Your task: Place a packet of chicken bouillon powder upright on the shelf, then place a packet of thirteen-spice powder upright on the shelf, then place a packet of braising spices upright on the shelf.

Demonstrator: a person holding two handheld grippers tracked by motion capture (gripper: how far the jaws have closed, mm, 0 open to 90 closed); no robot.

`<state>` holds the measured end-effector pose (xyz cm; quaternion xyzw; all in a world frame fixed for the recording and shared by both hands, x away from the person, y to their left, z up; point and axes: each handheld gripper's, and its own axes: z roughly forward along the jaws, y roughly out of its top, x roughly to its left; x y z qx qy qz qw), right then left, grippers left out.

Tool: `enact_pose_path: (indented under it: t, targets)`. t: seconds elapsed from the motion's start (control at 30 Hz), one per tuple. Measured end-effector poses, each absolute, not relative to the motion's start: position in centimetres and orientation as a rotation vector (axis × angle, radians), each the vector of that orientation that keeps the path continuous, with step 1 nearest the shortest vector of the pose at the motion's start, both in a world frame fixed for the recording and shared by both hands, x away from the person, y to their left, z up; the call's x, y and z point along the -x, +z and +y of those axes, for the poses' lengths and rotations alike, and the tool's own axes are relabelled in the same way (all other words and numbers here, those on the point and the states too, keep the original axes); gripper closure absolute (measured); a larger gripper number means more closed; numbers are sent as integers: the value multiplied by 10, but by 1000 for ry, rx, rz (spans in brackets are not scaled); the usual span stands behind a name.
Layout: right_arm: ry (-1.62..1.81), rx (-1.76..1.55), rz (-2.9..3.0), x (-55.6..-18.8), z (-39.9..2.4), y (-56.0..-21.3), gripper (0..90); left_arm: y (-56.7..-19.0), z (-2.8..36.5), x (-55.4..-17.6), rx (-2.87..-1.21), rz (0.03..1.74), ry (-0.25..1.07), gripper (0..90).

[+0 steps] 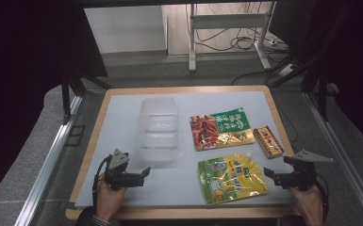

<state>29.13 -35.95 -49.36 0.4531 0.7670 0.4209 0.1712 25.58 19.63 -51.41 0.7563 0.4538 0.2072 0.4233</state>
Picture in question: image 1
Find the black metal stand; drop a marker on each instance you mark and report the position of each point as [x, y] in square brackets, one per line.
[72, 91]
[314, 78]

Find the small brown snack bar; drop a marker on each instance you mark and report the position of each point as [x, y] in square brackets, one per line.
[268, 142]

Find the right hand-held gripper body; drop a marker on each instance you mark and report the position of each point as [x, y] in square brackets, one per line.
[300, 177]

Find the white power strip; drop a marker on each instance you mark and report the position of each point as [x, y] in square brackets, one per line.
[275, 45]

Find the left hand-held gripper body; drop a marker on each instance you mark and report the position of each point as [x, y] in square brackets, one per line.
[119, 177]

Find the person's right hand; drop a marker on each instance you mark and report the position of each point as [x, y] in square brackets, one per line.
[311, 204]

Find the dark curtain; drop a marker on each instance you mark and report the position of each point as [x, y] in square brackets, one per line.
[22, 78]
[358, 62]

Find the clear plastic container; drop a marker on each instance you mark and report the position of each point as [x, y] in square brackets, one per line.
[158, 132]

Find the yellow spout pouch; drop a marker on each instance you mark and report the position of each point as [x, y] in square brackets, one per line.
[232, 180]

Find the red and green food packet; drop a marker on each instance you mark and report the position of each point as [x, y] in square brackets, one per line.
[220, 130]

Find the aluminium frame rail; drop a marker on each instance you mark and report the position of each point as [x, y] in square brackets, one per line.
[342, 157]
[47, 163]

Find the person's left hand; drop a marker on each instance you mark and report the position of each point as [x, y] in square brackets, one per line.
[108, 201]

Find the white desk frame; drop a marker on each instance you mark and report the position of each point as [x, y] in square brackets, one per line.
[226, 21]

